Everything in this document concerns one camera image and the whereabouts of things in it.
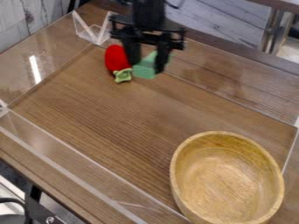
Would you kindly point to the green rectangular block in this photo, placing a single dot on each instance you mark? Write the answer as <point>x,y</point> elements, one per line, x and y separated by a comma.
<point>144,68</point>

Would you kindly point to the clear acrylic corner bracket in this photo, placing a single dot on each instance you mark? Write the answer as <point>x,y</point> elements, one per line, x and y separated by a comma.
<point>94,33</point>

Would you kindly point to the metal table leg background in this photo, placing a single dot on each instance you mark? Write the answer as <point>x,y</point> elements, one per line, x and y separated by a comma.
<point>276,30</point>

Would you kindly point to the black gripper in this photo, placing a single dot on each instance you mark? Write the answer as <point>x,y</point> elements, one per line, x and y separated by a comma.
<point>134,35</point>

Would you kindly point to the brown wooden bowl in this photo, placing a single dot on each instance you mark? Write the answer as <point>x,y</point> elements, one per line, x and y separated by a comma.
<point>226,180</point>

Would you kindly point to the clear acrylic tray wall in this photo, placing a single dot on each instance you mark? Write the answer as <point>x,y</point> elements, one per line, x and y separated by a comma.
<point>96,194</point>

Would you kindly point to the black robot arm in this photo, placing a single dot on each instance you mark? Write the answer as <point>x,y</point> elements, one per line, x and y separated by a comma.
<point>148,14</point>

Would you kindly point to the red plush strawberry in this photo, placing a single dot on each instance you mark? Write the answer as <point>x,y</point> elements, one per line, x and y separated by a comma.
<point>116,63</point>

